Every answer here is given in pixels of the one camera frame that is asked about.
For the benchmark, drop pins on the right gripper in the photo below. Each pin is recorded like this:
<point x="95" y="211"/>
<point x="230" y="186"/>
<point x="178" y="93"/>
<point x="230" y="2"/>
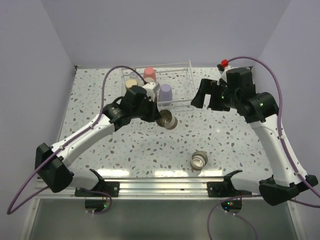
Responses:
<point x="205" y="88"/>

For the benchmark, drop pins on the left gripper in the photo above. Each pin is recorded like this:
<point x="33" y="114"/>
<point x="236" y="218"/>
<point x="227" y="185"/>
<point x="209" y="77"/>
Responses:
<point x="154" y="114"/>

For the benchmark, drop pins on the cream brown metal cup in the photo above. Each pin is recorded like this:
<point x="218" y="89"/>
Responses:
<point x="130" y="83"/>

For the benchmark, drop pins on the beige plastic cup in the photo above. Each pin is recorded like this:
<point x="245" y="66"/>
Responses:
<point x="149" y="80"/>

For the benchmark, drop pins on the clear plastic cup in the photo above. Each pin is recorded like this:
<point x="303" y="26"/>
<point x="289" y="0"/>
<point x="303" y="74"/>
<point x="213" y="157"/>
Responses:
<point x="133" y="75"/>

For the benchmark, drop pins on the purple plastic cup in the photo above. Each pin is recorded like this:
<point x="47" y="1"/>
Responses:
<point x="165" y="95"/>

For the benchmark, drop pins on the red plastic cup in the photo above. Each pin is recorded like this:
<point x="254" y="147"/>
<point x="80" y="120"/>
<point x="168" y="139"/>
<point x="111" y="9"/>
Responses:
<point x="149" y="72"/>

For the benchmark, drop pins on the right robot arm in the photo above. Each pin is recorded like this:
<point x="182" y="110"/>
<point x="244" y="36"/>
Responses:
<point x="288" y="178"/>

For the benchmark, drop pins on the left round controller board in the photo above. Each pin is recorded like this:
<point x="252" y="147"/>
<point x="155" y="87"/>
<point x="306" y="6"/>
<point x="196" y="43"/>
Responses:
<point x="95" y="205"/>

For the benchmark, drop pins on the round controller board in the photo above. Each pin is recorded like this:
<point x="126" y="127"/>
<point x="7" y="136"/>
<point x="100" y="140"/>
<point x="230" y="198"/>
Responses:
<point x="232" y="206"/>
<point x="95" y="205"/>

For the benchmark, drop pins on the right round controller board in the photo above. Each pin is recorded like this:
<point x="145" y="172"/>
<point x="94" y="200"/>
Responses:
<point x="232" y="206"/>

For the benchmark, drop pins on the clear wire dish rack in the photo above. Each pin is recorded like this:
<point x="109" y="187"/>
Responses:
<point x="180" y="77"/>

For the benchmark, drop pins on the aluminium front rail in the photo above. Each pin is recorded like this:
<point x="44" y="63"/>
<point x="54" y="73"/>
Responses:
<point x="163" y="188"/>

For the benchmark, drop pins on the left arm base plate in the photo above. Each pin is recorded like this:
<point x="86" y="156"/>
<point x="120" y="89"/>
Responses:
<point x="111" y="188"/>

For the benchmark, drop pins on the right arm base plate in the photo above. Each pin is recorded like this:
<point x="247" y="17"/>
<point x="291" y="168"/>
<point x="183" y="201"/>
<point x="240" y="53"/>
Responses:
<point x="224" y="189"/>

